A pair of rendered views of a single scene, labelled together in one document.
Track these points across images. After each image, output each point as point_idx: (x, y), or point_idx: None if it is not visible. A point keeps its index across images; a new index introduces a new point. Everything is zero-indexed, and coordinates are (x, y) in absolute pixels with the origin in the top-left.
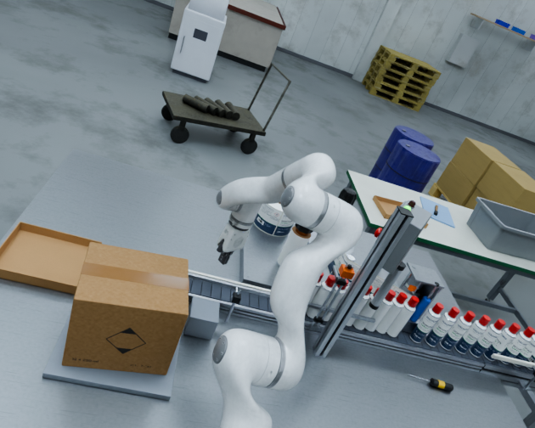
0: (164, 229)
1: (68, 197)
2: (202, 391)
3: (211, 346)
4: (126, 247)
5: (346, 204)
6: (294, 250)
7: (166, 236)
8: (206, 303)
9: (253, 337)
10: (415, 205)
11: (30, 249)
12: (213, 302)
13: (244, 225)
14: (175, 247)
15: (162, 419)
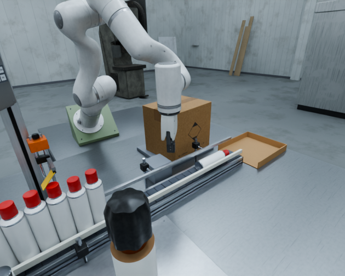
0: (285, 218)
1: (339, 178)
2: (126, 158)
3: (141, 173)
4: (257, 180)
5: (70, 0)
6: (95, 41)
7: (271, 213)
8: (160, 163)
9: (101, 76)
10: None
11: (263, 148)
12: (157, 166)
13: None
14: (249, 210)
15: (133, 145)
